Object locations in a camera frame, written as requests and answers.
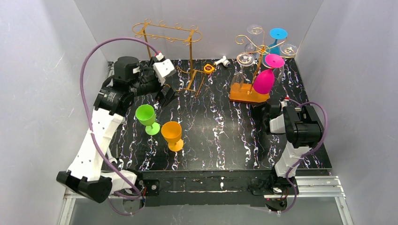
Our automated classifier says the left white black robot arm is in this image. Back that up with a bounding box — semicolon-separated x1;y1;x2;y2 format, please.
56;55;176;203

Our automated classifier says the orange plastic wine glass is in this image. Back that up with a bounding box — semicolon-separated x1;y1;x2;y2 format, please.
161;121;184;152

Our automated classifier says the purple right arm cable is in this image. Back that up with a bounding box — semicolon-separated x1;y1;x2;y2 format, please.
280;98;329;213

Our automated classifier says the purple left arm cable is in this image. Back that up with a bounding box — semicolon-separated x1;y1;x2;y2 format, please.
80;37;161;217

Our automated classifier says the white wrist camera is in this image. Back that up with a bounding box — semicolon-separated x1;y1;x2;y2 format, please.
153;52;176;86
269;97;290;134

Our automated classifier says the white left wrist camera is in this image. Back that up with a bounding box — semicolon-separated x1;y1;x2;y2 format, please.
153;52;176;86

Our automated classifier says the yellow tape measure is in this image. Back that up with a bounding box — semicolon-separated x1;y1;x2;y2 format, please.
203;63;215;74

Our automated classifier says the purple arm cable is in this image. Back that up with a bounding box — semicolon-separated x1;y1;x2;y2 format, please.
280;98;329;213
80;37;161;217

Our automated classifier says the gold rectangular rack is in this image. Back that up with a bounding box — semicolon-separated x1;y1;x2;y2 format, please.
131;19;203;95

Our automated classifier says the white pipe fitting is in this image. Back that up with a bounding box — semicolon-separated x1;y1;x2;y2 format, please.
213;56;230;68

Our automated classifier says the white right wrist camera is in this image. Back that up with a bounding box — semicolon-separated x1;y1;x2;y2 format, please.
269;97;290;134

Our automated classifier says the magenta plastic wine glass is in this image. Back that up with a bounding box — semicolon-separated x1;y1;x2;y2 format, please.
253;54;284;94

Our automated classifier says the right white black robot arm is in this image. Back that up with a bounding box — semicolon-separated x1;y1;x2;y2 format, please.
252;99;325;178

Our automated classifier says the green plastic wine glass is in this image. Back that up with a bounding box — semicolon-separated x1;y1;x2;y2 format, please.
135;104;161;135

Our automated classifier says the black bit strip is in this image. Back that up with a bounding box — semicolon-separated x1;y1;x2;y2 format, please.
115;144;122;158

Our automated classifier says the silver wrench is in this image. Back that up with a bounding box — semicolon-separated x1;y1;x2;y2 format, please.
106;148;118;165

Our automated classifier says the blue plastic wine glass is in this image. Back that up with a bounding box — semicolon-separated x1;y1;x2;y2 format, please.
262;28;288;66

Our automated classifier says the clear wine glass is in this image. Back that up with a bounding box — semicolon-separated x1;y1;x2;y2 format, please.
244;24;263;59
273;43;298;86
230;52;254;92

